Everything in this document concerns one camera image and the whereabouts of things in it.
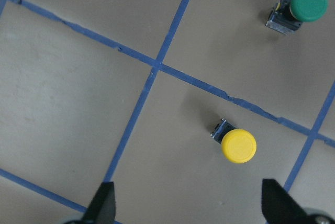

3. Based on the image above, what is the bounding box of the yellow push button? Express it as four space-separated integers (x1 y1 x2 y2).
210 118 257 164

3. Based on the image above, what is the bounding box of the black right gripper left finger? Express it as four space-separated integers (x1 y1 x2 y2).
81 182 116 223

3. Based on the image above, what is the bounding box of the green push button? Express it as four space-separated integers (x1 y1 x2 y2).
265 0 328 35

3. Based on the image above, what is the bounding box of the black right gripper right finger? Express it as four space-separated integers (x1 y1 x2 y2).
261 178 314 224

